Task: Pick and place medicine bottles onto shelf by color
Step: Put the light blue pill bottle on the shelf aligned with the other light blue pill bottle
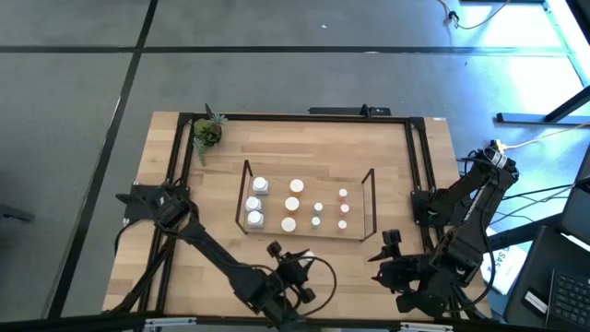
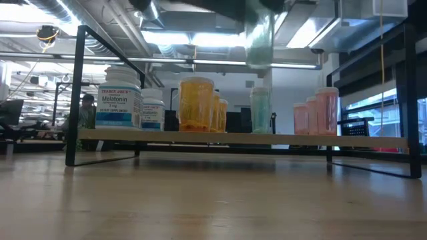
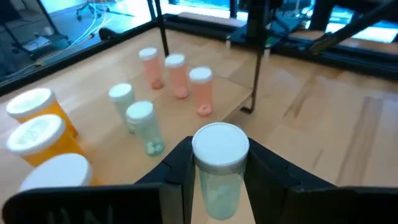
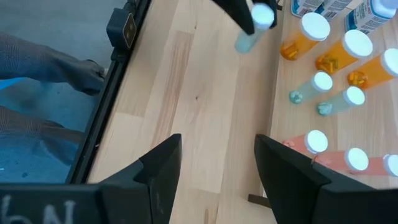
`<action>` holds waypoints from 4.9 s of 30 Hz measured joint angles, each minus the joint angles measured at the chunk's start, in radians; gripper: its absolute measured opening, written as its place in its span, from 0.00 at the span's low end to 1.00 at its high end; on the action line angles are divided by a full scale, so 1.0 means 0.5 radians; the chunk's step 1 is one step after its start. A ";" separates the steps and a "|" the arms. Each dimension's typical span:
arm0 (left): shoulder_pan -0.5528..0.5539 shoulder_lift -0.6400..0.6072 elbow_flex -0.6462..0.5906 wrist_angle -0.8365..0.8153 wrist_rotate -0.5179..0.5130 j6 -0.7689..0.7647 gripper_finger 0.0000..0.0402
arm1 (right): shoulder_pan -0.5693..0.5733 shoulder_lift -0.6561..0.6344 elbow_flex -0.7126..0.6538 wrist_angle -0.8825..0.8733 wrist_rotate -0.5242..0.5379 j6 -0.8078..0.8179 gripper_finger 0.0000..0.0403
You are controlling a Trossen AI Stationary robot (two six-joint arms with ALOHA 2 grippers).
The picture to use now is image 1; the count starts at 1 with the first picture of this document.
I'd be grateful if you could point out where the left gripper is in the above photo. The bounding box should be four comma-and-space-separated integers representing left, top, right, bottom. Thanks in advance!
265, 240, 318, 306

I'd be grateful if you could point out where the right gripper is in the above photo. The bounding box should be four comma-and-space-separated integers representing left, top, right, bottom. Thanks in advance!
367, 228, 446, 320

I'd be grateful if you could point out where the clear acrylic tray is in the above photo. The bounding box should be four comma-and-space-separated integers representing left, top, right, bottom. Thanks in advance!
235, 160, 379, 243

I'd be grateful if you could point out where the white printed cardboard box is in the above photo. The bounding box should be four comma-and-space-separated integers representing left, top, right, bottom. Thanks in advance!
481, 243, 529, 296

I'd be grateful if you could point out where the black diagonal desk bar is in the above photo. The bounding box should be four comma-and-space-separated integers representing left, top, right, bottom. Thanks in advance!
483, 212, 566, 255

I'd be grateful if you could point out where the black device white label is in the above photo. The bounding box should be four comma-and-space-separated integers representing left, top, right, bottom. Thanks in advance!
522, 288, 549, 315

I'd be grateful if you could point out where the black side desk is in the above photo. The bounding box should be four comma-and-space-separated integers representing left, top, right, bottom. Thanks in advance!
501, 225, 590, 331

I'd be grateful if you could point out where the potted succulent plant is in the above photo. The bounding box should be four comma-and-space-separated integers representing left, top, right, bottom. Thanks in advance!
192, 103, 228, 167

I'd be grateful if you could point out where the black laptop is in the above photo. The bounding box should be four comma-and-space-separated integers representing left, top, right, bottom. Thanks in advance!
545, 266, 590, 331

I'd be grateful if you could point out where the black monitor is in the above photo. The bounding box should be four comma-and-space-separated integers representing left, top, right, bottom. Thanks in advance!
560, 147, 590, 245

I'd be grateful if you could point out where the black chair base leg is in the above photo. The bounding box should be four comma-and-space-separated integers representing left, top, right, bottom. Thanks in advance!
0, 202, 36, 223

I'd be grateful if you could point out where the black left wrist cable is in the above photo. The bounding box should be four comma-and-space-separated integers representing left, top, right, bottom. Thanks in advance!
294, 255, 338, 319

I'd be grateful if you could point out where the silver aluminium bracket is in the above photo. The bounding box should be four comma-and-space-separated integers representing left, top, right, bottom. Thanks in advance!
144, 316, 198, 330
399, 321, 456, 332

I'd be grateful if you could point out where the black floor cable bundle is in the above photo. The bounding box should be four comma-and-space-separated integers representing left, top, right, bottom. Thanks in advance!
501, 174, 577, 231

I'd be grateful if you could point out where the yellow extension cord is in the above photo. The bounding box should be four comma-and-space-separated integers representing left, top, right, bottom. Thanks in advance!
490, 120, 590, 153

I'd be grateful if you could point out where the black bar bracket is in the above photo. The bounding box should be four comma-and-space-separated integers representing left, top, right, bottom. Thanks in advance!
308, 105, 392, 117

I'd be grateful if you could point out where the black desk base frame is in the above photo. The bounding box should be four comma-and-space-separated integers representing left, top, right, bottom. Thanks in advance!
495, 85, 590, 126

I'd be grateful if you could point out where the light cable with black plug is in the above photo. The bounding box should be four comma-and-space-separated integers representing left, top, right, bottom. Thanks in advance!
436, 0, 511, 31

